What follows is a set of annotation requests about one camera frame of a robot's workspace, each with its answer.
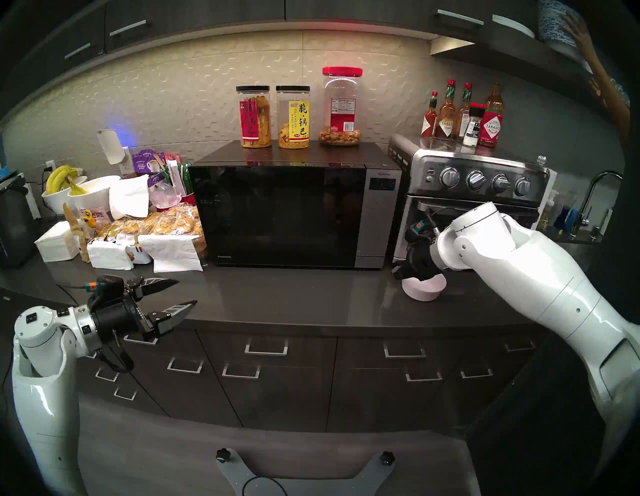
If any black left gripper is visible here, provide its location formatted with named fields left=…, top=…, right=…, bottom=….
left=92, top=276, right=198, bottom=348

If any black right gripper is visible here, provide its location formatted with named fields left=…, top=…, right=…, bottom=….
left=392, top=232, right=442, bottom=281

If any pink bowl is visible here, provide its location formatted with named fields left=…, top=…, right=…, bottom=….
left=401, top=272, right=447, bottom=302

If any blue patterned bowl stack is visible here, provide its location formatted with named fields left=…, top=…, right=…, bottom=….
left=537, top=0, right=576, bottom=48

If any bare person forearm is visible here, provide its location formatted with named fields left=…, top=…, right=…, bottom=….
left=586, top=47, right=632, bottom=151

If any black microwave oven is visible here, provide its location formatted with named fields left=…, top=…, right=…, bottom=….
left=189, top=140, right=404, bottom=270

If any dark upper cabinet door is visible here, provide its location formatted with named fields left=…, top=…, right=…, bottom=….
left=0, top=0, right=106, bottom=108
left=285, top=0, right=493, bottom=41
left=105, top=0, right=286, bottom=53

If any bare person hand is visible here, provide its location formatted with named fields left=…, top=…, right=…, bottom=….
left=560, top=12, right=597, bottom=59

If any white paper napkin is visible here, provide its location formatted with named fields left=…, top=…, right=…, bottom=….
left=109, top=174, right=151, bottom=220
left=87, top=239, right=135, bottom=271
left=138, top=234, right=204, bottom=273

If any large clear madeleine bag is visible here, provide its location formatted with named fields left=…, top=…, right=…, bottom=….
left=142, top=204, right=207, bottom=256

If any clear plastic bag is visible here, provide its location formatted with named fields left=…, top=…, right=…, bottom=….
left=149, top=181, right=182, bottom=210

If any pink yellow snack packet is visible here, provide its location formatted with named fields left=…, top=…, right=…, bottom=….
left=80, top=207, right=112, bottom=231

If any white napkin stack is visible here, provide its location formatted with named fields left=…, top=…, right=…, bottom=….
left=34, top=221, right=81, bottom=263

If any white red sachet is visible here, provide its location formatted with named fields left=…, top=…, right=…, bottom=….
left=167, top=155, right=187, bottom=196

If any large white bowl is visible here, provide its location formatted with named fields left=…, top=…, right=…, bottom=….
left=67, top=175, right=122, bottom=216

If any stainless toaster oven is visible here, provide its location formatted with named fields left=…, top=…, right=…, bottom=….
left=388, top=133, right=551, bottom=266

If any purple snack packet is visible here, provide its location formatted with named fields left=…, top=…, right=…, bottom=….
left=131, top=149, right=166, bottom=186

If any small white bowl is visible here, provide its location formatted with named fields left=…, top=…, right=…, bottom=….
left=41, top=176, right=88, bottom=216

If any small red hot sauce bottle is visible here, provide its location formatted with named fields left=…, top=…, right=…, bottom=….
left=421, top=91, right=439, bottom=138

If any yellowish dish soap bottle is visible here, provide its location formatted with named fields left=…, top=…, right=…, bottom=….
left=537, top=192, right=557, bottom=232

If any Tabasco bottle brown sauce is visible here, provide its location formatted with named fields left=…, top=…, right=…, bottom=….
left=434, top=79, right=457, bottom=141

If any white shaker dark lid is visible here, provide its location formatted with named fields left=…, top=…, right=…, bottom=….
left=462, top=102, right=486, bottom=147

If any yellow banana bunch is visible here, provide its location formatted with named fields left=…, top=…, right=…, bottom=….
left=46, top=165, right=81, bottom=195

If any black countertop appliance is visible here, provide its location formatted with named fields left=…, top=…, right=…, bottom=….
left=0, top=172, right=41, bottom=268

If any clear jar red lid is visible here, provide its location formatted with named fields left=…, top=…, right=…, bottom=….
left=320, top=66, right=364, bottom=147

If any large Tabasco bottle red label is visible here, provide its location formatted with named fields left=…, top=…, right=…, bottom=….
left=479, top=80, right=505, bottom=149

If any snack jar yellow label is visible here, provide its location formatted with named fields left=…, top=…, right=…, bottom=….
left=276, top=85, right=311, bottom=150

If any chrome sink faucet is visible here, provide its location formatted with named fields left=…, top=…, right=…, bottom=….
left=570, top=171, right=623, bottom=237

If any snack jar red label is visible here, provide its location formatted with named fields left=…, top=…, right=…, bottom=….
left=236, top=85, right=272, bottom=149

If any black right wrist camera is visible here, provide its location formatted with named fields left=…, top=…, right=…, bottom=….
left=407, top=219, right=438, bottom=242

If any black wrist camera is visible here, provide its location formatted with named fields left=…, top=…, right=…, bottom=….
left=407, top=219, right=438, bottom=242
left=84, top=274, right=132, bottom=307

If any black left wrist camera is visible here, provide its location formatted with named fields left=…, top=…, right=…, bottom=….
left=84, top=274, right=132, bottom=307

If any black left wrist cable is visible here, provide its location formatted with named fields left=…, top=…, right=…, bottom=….
left=95, top=327, right=136, bottom=374

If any black base cable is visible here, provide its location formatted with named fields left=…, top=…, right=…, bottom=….
left=242, top=475, right=290, bottom=496

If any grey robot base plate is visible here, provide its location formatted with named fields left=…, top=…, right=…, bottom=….
left=216, top=448, right=396, bottom=496

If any dark open wall shelf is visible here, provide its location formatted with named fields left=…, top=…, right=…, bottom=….
left=431, top=0, right=631, bottom=126

